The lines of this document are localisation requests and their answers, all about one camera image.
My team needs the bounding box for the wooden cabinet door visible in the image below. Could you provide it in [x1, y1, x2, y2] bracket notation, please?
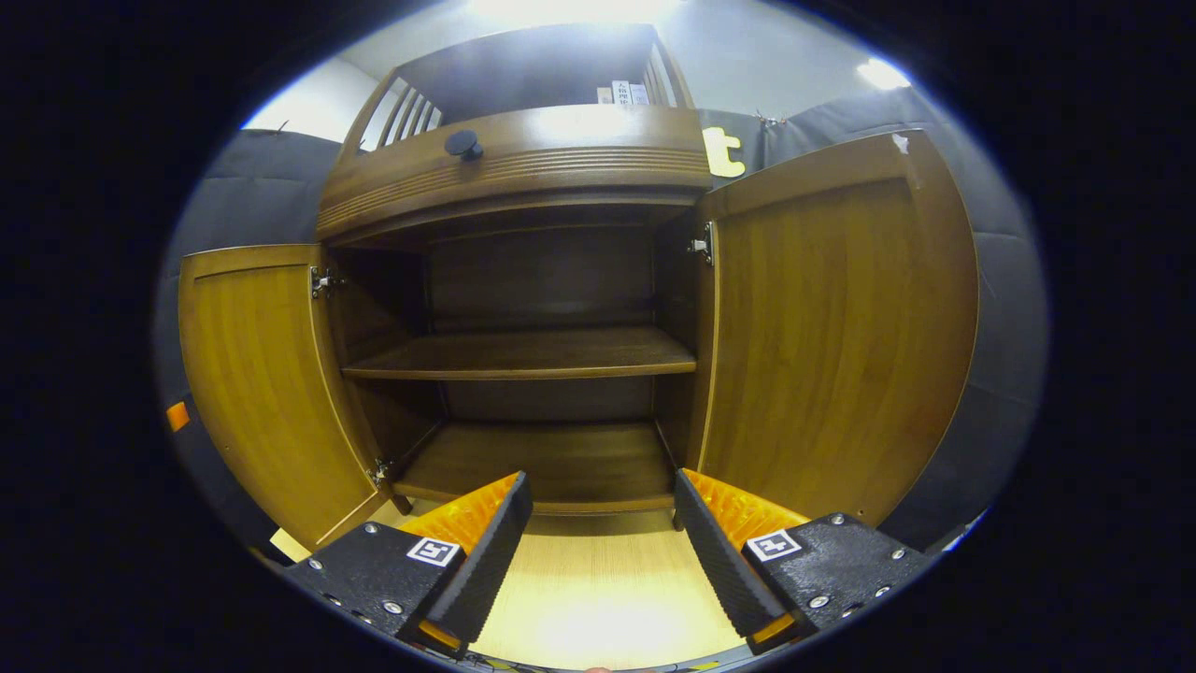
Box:
[178, 243, 389, 552]
[696, 129, 980, 529]

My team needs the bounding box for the wooden double-door shoe cabinet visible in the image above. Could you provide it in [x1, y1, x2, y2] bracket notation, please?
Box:
[178, 23, 980, 552]

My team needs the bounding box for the wooden inner cabinet shelf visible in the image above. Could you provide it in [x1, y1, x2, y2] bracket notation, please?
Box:
[341, 325, 698, 380]

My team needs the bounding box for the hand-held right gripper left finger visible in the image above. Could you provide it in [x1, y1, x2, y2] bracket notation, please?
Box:
[285, 470, 534, 658]

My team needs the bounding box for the large ceiling light panel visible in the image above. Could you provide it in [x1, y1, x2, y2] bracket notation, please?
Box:
[467, 0, 683, 27]

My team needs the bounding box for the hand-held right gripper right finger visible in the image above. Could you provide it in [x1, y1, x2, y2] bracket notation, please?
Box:
[673, 467, 935, 655]

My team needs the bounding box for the black backdrop cloth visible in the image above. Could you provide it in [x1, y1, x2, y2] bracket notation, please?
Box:
[154, 89, 1049, 552]

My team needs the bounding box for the small ceiling light panel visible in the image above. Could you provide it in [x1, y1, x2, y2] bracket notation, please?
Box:
[855, 58, 912, 92]

